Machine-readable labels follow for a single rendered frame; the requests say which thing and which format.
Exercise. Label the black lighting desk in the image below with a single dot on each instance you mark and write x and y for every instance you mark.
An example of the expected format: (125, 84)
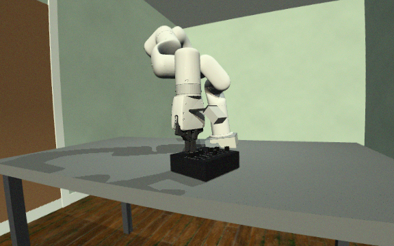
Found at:
(205, 163)

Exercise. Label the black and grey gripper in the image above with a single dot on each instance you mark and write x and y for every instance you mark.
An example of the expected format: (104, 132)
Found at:
(188, 124)

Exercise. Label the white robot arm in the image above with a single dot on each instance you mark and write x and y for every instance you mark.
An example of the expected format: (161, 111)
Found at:
(190, 68)

